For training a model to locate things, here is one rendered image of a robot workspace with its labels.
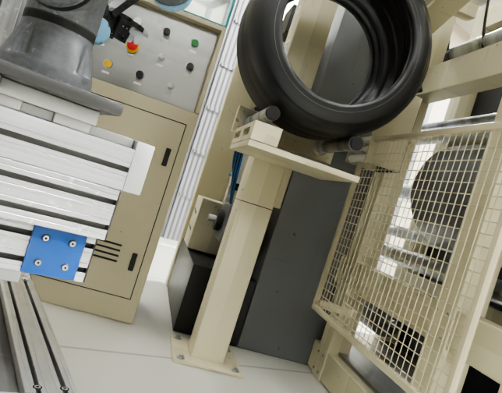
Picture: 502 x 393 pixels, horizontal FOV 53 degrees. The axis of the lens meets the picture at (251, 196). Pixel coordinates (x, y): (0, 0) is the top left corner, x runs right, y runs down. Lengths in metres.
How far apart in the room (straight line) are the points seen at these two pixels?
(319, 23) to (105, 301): 1.37
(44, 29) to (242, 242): 1.22
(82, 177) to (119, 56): 1.33
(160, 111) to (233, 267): 0.69
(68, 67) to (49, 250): 0.31
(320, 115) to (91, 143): 0.83
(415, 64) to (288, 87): 0.41
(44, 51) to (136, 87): 1.30
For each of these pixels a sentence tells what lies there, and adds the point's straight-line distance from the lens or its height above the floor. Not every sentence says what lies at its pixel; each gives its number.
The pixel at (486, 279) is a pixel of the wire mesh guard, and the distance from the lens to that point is 1.22.
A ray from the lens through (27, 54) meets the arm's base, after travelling 0.85.
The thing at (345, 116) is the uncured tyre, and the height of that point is 0.96.
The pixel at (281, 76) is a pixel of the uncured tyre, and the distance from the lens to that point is 1.49.
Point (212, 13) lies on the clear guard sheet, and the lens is 2.19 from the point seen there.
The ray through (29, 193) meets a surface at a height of 0.54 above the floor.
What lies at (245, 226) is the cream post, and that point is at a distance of 1.87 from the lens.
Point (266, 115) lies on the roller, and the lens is 1.51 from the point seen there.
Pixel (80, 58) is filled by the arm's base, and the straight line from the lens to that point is 0.87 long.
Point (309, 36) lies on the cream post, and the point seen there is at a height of 1.28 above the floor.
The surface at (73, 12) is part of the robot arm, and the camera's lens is 0.88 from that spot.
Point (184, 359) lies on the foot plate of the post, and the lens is 1.91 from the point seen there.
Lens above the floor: 0.64
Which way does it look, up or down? level
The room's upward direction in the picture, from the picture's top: 18 degrees clockwise
